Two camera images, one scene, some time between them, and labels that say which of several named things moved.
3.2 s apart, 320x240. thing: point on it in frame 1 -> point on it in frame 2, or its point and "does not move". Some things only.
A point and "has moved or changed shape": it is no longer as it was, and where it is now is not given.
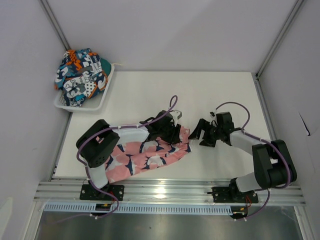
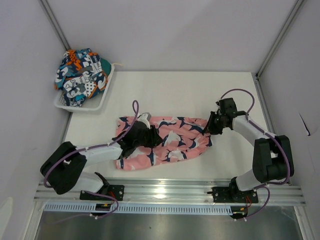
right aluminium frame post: (265, 61) does not move
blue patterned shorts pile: (81, 73) does not move
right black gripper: (203, 124) -> (210, 125)
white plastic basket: (92, 104) does not move
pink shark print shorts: (127, 159) has moved or changed shape
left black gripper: (174, 137) -> (154, 138)
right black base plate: (227, 194) does not move
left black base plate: (88, 192) does not move
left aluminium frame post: (56, 24) does not move
